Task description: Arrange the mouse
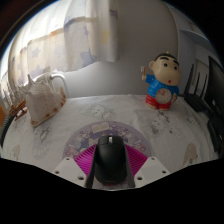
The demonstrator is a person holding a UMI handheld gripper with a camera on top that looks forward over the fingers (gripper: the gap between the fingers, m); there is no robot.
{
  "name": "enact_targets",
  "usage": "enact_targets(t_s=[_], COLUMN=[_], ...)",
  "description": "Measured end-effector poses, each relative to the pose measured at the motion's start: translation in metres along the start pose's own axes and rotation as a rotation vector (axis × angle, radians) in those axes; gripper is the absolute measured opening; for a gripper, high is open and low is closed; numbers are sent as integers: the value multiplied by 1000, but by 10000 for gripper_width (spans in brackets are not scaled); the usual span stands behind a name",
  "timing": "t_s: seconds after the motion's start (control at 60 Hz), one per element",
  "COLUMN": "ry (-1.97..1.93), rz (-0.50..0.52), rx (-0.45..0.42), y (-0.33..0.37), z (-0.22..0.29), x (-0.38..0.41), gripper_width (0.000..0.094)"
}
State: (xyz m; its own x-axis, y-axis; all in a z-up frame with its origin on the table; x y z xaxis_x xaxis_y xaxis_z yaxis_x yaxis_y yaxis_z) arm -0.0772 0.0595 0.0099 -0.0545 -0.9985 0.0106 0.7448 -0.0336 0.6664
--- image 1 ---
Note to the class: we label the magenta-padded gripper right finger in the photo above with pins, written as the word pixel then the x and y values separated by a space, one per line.
pixel 148 168

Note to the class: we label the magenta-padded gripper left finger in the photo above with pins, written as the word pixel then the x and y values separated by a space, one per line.
pixel 71 168

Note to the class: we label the black computer mouse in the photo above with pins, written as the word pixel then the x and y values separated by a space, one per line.
pixel 110 160

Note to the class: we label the white printed tablecloth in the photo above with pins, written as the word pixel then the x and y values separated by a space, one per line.
pixel 116 110

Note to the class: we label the large white conch shell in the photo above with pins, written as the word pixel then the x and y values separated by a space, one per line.
pixel 43 103

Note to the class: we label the cartoon boy figurine with clock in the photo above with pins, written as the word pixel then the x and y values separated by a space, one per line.
pixel 163 83

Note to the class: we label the black computer monitor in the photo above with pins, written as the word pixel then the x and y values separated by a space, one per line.
pixel 215 86

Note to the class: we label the white star-print curtain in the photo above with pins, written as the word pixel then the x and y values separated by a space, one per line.
pixel 66 33

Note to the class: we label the white shelf unit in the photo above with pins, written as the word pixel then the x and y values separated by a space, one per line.
pixel 200 36

